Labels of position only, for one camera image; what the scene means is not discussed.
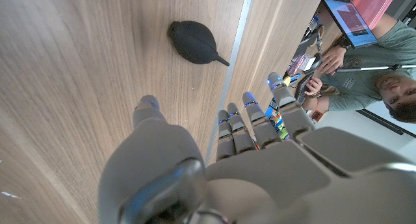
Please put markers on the seated person in green shirt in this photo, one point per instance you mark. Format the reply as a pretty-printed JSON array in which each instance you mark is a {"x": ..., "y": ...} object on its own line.
[{"x": 364, "y": 84}]

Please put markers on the white pole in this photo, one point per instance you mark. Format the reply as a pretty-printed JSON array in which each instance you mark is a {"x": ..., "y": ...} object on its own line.
[{"x": 373, "y": 68}]

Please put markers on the black laptop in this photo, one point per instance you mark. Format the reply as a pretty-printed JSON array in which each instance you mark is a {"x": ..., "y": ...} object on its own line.
[{"x": 352, "y": 24}]

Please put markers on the black rubber bulb pipette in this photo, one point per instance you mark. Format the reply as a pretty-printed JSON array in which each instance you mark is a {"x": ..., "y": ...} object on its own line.
[{"x": 195, "y": 42}]

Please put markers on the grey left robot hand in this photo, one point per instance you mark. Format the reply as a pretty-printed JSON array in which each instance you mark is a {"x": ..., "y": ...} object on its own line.
[{"x": 260, "y": 181}]

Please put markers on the black keyboard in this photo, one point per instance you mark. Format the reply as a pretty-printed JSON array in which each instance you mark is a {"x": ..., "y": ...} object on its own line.
[{"x": 301, "y": 89}]

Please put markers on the pink plastic box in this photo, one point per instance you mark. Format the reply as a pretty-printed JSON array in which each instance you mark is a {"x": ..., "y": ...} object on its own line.
[{"x": 373, "y": 4}]

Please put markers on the black computer mouse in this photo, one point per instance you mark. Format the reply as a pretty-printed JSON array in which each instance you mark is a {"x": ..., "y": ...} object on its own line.
[{"x": 317, "y": 61}]

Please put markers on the pink and white package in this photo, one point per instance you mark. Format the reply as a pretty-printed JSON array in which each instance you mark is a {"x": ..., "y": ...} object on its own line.
[{"x": 300, "y": 64}]

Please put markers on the flat blue object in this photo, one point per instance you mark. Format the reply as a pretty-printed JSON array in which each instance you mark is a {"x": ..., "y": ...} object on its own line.
[{"x": 270, "y": 111}]

